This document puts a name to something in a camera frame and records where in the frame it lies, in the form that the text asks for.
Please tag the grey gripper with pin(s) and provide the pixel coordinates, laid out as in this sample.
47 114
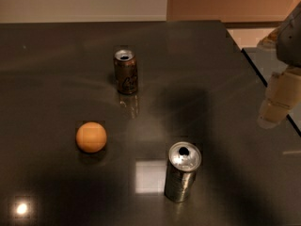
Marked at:
290 42

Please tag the silver redbull can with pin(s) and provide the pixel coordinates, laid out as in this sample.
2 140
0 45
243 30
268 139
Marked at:
184 160

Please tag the brown soda can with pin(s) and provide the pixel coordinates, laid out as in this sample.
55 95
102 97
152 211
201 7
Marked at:
126 71

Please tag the orange fruit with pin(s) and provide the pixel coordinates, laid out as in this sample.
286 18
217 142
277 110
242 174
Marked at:
91 137

